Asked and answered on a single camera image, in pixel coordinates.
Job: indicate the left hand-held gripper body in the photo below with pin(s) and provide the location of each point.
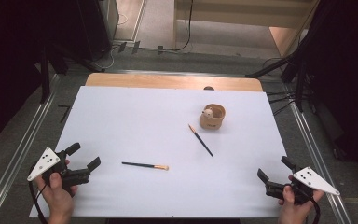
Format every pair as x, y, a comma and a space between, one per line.
45, 161

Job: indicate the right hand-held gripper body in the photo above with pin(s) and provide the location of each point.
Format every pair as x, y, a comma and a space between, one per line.
313, 182

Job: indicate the black brush with orange tip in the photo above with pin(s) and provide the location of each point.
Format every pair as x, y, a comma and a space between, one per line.
201, 140
144, 165

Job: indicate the brown pen holder with bear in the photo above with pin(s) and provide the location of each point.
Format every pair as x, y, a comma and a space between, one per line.
213, 116

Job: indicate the person's right hand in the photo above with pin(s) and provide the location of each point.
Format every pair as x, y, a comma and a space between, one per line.
295, 208

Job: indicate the person's left hand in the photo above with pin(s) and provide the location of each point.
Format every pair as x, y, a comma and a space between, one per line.
57, 199

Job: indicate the white table sheet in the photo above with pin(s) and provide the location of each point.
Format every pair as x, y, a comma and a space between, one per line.
155, 140

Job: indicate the black metal stand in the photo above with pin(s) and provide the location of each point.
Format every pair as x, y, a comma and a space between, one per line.
298, 77
45, 77

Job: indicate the black curtain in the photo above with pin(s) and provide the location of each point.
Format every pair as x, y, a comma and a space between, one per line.
9, 62
348, 77

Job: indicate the wooden table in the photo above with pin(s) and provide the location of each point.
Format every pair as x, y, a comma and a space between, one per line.
167, 81

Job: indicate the black tape strip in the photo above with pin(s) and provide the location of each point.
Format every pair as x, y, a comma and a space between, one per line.
136, 47
122, 47
160, 50

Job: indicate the light wooden furniture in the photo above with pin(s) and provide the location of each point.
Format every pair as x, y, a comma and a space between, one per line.
239, 15

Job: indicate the metal floor rail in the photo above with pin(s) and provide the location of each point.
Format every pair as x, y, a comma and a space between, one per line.
18, 149
317, 161

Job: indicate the black floor bracket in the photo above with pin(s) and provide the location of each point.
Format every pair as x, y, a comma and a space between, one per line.
65, 112

